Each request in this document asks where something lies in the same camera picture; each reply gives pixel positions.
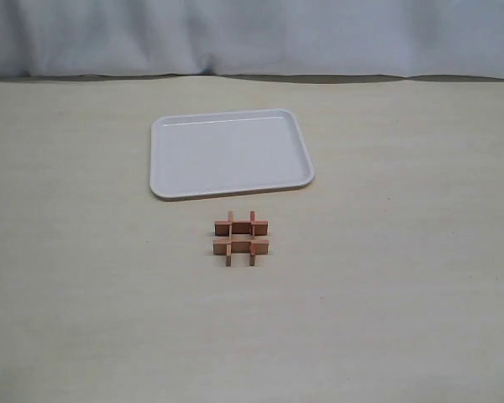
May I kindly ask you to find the white plastic tray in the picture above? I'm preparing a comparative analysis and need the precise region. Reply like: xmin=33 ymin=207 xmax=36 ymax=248
xmin=150 ymin=109 xmax=315 ymax=200

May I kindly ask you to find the white backdrop cloth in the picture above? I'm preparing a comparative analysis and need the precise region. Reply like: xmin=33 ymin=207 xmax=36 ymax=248
xmin=0 ymin=1 xmax=504 ymax=79

